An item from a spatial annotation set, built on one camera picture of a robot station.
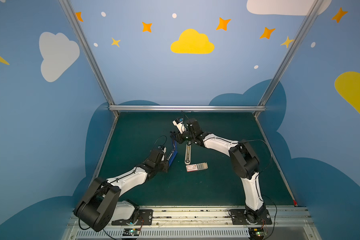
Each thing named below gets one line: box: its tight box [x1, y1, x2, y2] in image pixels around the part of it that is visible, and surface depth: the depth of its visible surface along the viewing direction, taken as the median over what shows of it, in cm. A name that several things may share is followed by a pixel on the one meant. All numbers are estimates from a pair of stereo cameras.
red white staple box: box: [186, 162, 209, 173], surface depth 94 cm
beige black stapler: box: [185, 141, 192, 165], surface depth 98 cm
